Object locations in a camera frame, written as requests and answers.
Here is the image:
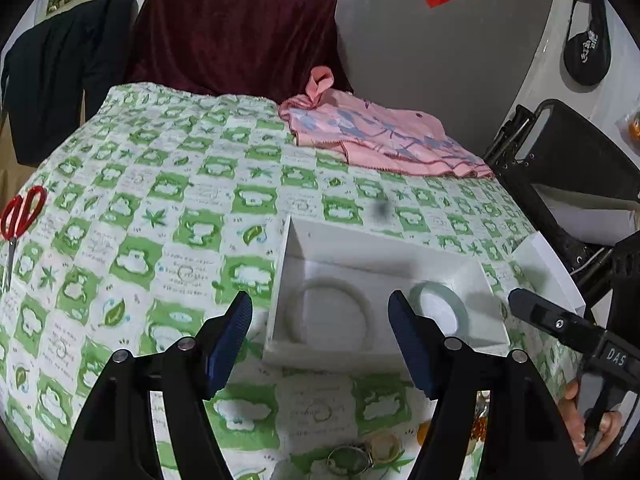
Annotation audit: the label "pink folded cloth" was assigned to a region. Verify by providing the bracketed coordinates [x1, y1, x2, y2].
[279, 66, 494, 178]

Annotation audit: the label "green white patterned bedsheet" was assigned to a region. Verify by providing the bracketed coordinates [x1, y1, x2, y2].
[0, 81, 586, 480]

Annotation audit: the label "pale green jade pendant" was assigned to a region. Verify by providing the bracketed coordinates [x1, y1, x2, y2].
[326, 444, 373, 478]

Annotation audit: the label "white vivo phone box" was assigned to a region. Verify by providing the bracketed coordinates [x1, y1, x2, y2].
[262, 217, 510, 374]

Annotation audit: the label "white box lid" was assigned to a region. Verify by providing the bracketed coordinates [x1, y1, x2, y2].
[512, 232, 586, 318]

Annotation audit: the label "black hanging garment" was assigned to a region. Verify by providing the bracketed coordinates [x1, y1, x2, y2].
[1, 0, 136, 167]

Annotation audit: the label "cream yellow ring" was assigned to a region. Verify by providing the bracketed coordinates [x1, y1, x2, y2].
[364, 431, 405, 465]

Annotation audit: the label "person's right hand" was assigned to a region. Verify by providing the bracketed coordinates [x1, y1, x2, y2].
[557, 378, 625, 461]

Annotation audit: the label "red handled scissors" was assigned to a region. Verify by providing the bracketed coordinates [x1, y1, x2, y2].
[1, 185, 47, 292]

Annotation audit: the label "dark red velvet cloth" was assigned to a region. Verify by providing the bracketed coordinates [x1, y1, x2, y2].
[126, 0, 352, 103]

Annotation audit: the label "green jade bangle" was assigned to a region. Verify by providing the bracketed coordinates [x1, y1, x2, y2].
[409, 281, 469, 337]

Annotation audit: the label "orange amber pendant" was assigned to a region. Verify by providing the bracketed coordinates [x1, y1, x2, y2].
[416, 420, 431, 446]

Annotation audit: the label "plastic bag with oranges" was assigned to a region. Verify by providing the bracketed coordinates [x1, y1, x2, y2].
[616, 110, 640, 153]

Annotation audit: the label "black hanging racket bag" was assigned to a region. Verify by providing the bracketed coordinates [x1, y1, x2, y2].
[563, 0, 612, 87]

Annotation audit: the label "black folding chair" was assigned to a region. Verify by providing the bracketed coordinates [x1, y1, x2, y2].
[483, 99, 639, 307]

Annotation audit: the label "amber bead bracelet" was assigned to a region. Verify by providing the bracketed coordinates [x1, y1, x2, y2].
[470, 408, 490, 444]

